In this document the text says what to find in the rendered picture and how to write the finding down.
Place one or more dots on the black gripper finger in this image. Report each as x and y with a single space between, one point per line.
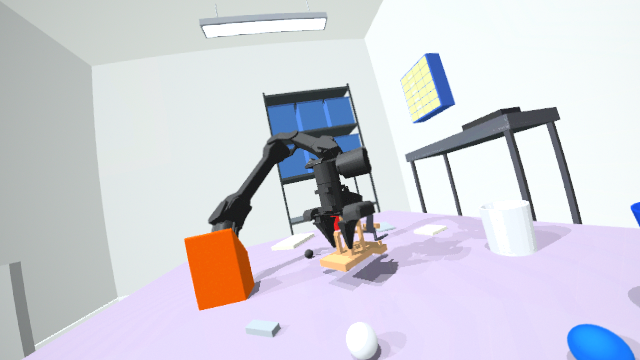
347 228
327 229

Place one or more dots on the white ball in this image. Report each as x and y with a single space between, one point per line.
362 340

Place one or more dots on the blue cup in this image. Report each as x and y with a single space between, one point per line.
636 211

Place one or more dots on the red plastic cup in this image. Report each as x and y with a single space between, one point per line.
335 224

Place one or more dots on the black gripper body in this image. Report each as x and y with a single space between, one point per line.
333 204

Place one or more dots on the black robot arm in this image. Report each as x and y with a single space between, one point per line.
232 212

